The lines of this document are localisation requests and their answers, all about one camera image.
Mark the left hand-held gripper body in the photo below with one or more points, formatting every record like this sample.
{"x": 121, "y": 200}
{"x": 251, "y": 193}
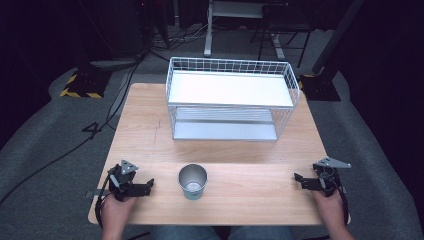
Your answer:
{"x": 120, "y": 181}

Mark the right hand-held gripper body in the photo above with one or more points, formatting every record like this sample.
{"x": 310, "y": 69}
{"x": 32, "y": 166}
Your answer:
{"x": 328, "y": 176}

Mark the metal cup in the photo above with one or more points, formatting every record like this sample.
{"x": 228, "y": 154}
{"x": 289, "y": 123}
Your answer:
{"x": 192, "y": 186}

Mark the person's right hand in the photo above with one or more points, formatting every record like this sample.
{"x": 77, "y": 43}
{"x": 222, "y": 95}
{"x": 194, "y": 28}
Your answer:
{"x": 330, "y": 208}

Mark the person's left hand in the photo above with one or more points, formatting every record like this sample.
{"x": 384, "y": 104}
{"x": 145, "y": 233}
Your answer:
{"x": 116, "y": 211}

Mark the grey tape strip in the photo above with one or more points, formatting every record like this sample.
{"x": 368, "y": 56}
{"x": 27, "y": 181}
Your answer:
{"x": 95, "y": 193}

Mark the person's left leg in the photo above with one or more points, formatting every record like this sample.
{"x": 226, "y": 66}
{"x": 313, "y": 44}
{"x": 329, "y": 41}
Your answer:
{"x": 185, "y": 233}

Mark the person's leg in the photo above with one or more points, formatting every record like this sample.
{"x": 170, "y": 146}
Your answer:
{"x": 185, "y": 233}
{"x": 261, "y": 233}

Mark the person's right leg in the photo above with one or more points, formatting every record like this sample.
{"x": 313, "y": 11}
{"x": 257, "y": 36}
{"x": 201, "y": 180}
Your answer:
{"x": 261, "y": 233}

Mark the black striped stand base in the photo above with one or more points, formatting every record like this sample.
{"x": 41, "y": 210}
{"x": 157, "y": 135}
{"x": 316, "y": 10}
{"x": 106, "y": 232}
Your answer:
{"x": 320, "y": 87}
{"x": 85, "y": 83}

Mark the dark slanted pole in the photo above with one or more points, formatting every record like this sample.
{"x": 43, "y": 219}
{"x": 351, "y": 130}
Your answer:
{"x": 336, "y": 36}

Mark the black metal chair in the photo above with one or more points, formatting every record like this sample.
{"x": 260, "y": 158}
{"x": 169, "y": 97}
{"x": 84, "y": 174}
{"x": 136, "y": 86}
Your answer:
{"x": 286, "y": 23}

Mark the white desk frame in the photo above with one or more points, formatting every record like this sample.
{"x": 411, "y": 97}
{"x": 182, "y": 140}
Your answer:
{"x": 233, "y": 10}

